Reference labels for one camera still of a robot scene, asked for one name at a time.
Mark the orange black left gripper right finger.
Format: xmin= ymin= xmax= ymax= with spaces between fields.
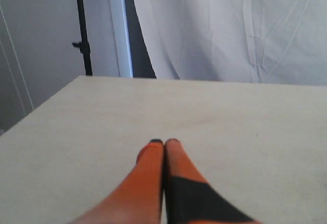
xmin=165 ymin=138 xmax=258 ymax=223

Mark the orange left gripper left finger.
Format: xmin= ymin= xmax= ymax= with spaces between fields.
xmin=72 ymin=139 xmax=164 ymax=223

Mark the black stand pole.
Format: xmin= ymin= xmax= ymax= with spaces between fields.
xmin=72 ymin=0 xmax=93 ymax=76

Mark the white backdrop cloth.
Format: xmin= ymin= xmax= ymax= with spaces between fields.
xmin=134 ymin=0 xmax=326 ymax=85

